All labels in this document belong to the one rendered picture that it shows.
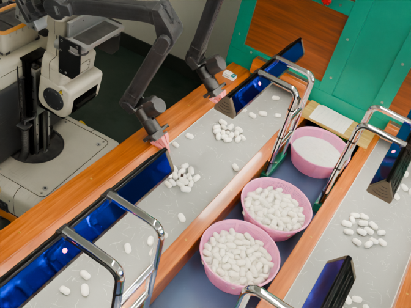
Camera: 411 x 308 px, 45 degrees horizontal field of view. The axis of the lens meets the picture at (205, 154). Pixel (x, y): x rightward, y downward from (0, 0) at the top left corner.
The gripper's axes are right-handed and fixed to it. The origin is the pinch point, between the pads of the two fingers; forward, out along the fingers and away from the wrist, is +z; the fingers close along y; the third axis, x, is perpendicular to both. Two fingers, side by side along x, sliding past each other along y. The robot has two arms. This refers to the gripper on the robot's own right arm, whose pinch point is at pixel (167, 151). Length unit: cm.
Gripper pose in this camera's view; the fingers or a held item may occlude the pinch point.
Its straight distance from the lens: 190.9
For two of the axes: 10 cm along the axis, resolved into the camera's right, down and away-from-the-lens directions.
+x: -6.9, 2.5, 6.8
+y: 5.1, -4.9, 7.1
